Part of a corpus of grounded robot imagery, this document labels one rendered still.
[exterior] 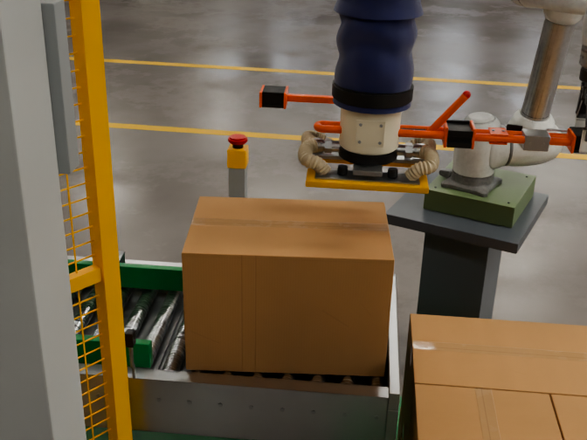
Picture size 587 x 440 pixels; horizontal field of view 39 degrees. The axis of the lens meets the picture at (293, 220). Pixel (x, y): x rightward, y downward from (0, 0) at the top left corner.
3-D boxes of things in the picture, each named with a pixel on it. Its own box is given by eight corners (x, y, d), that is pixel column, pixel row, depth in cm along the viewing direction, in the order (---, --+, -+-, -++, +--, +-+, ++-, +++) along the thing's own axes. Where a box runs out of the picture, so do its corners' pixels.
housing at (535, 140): (522, 151, 231) (525, 135, 229) (519, 142, 237) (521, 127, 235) (549, 152, 231) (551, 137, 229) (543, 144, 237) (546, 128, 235)
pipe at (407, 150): (306, 172, 229) (307, 153, 227) (311, 141, 252) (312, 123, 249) (429, 179, 227) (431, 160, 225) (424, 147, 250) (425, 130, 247)
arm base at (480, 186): (449, 168, 327) (450, 155, 324) (502, 182, 316) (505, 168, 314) (430, 183, 313) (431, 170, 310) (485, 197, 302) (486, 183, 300)
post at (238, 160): (229, 381, 336) (226, 149, 293) (231, 371, 342) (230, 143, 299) (245, 382, 335) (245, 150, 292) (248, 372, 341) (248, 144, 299)
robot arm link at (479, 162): (445, 162, 317) (452, 107, 308) (491, 161, 320) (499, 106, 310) (459, 179, 303) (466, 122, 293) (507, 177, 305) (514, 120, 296)
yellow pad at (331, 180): (305, 187, 229) (306, 170, 227) (307, 174, 238) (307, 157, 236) (428, 194, 227) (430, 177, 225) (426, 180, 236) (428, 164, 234)
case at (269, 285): (185, 370, 250) (181, 252, 232) (202, 301, 286) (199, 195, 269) (384, 377, 249) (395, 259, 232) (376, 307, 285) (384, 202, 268)
